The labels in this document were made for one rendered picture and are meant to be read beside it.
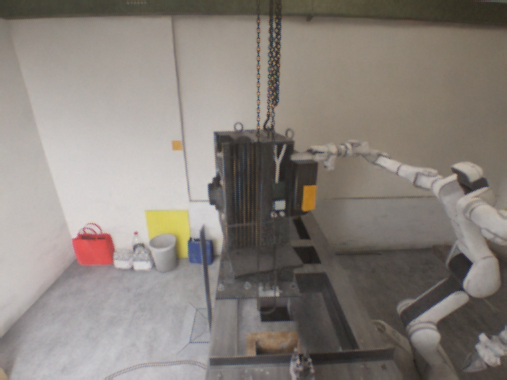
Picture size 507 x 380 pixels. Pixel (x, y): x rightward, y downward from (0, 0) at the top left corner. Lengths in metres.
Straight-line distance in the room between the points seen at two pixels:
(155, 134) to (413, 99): 2.67
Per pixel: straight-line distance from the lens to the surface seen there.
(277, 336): 2.37
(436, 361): 1.95
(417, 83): 3.15
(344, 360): 1.51
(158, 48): 2.68
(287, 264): 1.59
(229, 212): 1.55
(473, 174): 1.35
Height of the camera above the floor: 1.89
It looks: 22 degrees down
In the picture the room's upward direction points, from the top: straight up
